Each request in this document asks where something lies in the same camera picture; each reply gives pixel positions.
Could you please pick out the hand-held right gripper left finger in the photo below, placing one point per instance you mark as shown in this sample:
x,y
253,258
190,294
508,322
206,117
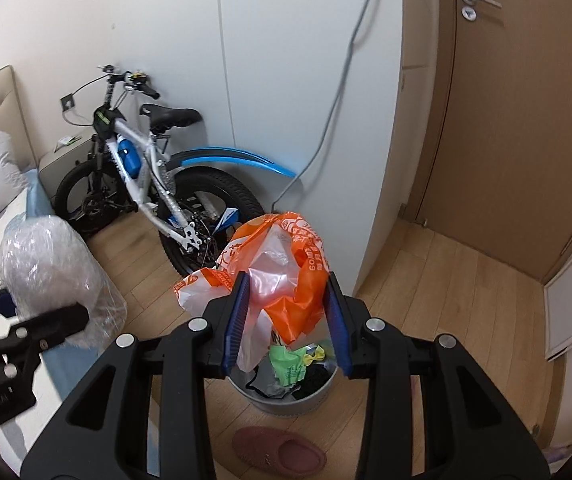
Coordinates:
x,y
236,325

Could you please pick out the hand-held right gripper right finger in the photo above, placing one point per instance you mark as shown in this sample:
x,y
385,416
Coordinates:
x,y
338,325

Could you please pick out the orange plastic bag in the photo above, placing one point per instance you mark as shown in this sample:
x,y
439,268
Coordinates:
x,y
306,270

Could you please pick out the grey round bin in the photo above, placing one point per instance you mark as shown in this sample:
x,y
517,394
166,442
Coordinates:
x,y
286,405

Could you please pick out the green wrapper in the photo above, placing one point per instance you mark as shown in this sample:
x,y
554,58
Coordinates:
x,y
286,365

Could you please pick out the clear plastic bag of stuffing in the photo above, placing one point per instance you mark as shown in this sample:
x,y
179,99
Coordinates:
x,y
51,260

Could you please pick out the pink slipper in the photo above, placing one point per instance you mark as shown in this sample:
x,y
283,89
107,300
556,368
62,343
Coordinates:
x,y
266,447

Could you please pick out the blue bicycle water bottle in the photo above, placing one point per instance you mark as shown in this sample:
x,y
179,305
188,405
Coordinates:
x,y
128,155

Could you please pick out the beige bed headboard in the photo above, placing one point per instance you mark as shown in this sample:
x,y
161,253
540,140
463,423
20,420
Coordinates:
x,y
6,105

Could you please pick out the white blue bicycle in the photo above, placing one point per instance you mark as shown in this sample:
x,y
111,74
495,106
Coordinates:
x,y
171,116

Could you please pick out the brown wooden door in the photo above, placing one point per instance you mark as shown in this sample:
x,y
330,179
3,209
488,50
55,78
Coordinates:
x,y
506,135

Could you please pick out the grey wall socket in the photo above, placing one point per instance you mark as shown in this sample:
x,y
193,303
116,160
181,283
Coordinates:
x,y
67,102

